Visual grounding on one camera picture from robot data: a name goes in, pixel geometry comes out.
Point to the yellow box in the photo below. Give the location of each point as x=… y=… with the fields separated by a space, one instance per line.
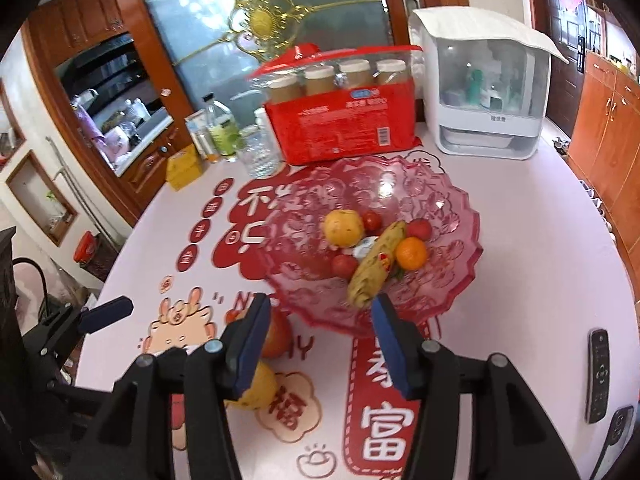
x=182 y=167

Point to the spotted yellow banana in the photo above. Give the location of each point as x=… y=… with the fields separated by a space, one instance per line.
x=375 y=265

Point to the black remote control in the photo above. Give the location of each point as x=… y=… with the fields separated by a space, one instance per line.
x=598 y=375

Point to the small cherry tomato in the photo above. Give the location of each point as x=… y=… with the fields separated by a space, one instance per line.
x=372 y=221
x=232 y=316

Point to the large red tomato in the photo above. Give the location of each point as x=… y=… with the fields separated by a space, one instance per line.
x=419 y=229

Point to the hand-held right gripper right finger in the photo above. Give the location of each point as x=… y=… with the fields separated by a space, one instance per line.
x=390 y=347

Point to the clear bottle with green label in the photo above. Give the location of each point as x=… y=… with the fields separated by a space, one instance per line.
x=222 y=132

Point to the wooden kitchen wall cabinets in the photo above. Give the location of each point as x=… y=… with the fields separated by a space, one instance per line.
x=75 y=20

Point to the white carton box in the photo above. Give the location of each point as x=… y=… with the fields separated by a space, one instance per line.
x=196 y=132

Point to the pink glass fruit bowl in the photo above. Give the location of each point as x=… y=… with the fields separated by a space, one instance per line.
x=440 y=270

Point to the black range hood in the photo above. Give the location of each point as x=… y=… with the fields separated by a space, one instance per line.
x=100 y=62

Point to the red yellow apple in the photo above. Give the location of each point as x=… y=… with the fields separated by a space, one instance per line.
x=277 y=335

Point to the white plastic bottle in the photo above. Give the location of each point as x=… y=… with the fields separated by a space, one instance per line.
x=260 y=121

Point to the black smartphone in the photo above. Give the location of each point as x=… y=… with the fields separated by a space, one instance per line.
x=617 y=440

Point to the red basket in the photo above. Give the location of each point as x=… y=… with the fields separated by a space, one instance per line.
x=85 y=247

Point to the yellow pear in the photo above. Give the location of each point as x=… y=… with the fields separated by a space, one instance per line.
x=262 y=387

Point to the framed wall niche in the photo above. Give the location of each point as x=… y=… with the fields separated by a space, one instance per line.
x=42 y=200

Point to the dark wooden entrance door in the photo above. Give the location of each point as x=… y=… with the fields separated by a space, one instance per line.
x=562 y=50

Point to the white countertop cabinet appliance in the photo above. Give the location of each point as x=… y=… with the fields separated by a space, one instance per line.
x=480 y=125

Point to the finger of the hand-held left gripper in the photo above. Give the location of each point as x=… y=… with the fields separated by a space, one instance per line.
x=105 y=315

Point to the clear glass tumbler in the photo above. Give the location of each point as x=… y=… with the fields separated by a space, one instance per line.
x=260 y=155

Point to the red paper cup package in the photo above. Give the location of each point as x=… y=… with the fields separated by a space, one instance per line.
x=345 y=125

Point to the small orange tangerine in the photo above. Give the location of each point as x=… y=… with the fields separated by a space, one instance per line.
x=411 y=253

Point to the dull red tomato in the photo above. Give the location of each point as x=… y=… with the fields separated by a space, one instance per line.
x=344 y=265

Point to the large yellow orange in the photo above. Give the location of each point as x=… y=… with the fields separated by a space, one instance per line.
x=343 y=227

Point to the small metal can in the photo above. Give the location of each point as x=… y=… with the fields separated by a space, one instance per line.
x=211 y=147

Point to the gold door ornament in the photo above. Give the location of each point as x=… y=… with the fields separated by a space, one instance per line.
x=262 y=20

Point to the wooden shelf cabinet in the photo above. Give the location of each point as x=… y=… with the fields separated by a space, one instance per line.
x=605 y=160

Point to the clear bag with red top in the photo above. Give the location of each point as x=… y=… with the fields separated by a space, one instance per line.
x=310 y=57

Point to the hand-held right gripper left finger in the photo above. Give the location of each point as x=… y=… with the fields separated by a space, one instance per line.
x=250 y=347

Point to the wooden kitchen counter cabinet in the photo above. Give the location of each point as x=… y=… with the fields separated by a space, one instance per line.
x=150 y=160

